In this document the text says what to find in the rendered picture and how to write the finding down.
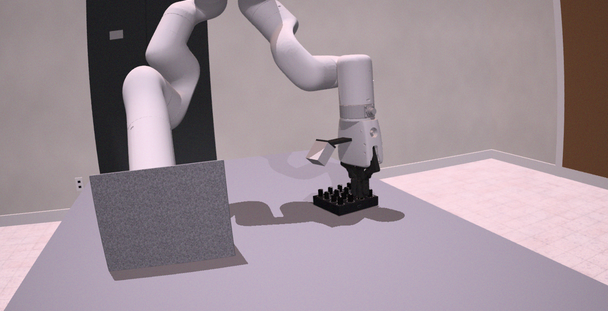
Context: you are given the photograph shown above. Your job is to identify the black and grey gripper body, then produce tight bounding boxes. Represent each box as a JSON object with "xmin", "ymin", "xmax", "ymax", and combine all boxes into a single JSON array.
[{"xmin": 338, "ymin": 117, "xmax": 383, "ymax": 168}]

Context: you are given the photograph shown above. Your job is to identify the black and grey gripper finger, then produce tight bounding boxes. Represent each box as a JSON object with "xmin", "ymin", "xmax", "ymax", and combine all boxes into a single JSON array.
[
  {"xmin": 357, "ymin": 146, "xmax": 380, "ymax": 198},
  {"xmin": 340, "ymin": 162, "xmax": 359, "ymax": 196}
]

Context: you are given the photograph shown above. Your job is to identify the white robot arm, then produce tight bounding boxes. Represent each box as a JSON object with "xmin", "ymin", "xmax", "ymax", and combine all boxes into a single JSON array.
[{"xmin": 123, "ymin": 0, "xmax": 376, "ymax": 170}]

